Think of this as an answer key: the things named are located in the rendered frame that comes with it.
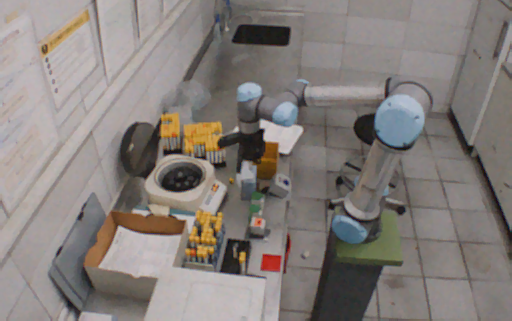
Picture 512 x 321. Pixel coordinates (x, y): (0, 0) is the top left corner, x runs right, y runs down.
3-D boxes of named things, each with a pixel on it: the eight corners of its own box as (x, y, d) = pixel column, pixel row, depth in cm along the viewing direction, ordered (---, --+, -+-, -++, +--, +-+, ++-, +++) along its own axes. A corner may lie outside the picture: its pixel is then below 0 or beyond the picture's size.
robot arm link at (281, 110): (304, 95, 125) (273, 86, 130) (287, 111, 117) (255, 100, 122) (302, 117, 130) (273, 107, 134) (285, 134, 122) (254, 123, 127)
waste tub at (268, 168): (276, 180, 173) (277, 161, 166) (245, 177, 174) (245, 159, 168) (278, 159, 183) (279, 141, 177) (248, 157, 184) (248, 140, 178)
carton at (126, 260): (175, 306, 126) (168, 279, 116) (93, 291, 129) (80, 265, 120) (192, 246, 145) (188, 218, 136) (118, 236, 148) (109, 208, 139)
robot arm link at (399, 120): (373, 225, 135) (439, 92, 100) (356, 255, 125) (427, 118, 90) (342, 209, 140) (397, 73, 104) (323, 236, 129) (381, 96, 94)
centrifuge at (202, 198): (210, 227, 152) (208, 204, 144) (141, 209, 159) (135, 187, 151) (231, 185, 170) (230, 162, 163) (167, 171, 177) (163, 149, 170)
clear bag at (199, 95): (195, 115, 212) (193, 92, 203) (169, 106, 218) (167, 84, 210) (216, 97, 225) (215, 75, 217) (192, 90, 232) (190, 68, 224)
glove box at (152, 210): (191, 245, 145) (189, 228, 139) (129, 237, 148) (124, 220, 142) (199, 220, 155) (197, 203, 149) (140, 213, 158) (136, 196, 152)
